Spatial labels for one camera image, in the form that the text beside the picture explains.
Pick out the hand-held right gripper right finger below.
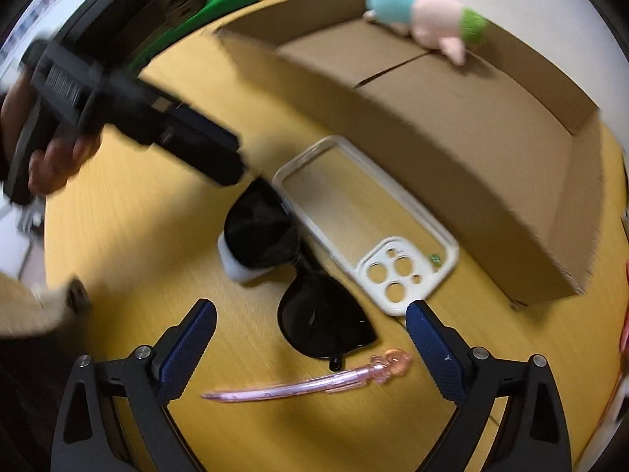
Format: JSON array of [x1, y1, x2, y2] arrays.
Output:
[[405, 300, 573, 472]]

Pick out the black chair back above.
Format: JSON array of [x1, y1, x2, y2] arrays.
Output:
[[64, 0, 207, 79]]

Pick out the brown cardboard box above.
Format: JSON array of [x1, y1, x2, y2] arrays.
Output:
[[216, 0, 606, 312]]

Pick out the pink and teal plush toy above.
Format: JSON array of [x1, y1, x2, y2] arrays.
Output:
[[362, 0, 491, 66]]

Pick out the white block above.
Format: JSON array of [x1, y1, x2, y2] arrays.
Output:
[[217, 235, 276, 287]]

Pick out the person's beige clothing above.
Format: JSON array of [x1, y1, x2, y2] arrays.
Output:
[[0, 270, 92, 341]]

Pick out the person's left hand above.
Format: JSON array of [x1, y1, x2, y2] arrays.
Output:
[[0, 83, 102, 195]]

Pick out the pink object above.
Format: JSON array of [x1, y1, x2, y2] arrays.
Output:
[[618, 260, 629, 352]]

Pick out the green chair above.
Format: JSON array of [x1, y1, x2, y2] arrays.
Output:
[[123, 0, 296, 77]]

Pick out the black sunglasses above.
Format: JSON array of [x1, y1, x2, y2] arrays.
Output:
[[223, 177, 378, 372]]

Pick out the clear white phone case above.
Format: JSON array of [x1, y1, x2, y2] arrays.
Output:
[[272, 135, 460, 317]]

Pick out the pink glitter pen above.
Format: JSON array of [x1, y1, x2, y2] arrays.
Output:
[[200, 348, 414, 404]]

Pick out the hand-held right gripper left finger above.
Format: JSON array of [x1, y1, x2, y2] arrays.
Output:
[[51, 299, 218, 472]]

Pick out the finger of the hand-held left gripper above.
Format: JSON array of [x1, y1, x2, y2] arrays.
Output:
[[156, 92, 245, 188]]

